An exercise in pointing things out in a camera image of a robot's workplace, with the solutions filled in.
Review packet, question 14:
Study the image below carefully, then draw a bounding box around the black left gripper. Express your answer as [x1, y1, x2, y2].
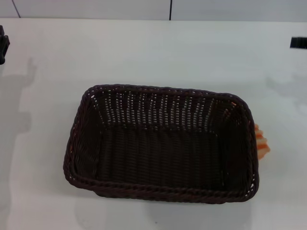
[0, 25, 11, 67]

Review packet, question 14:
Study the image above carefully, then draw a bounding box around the orange striped bread roll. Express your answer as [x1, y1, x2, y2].
[254, 124, 272, 161]

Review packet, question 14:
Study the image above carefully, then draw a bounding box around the dark brown woven basket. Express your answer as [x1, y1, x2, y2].
[63, 84, 260, 206]

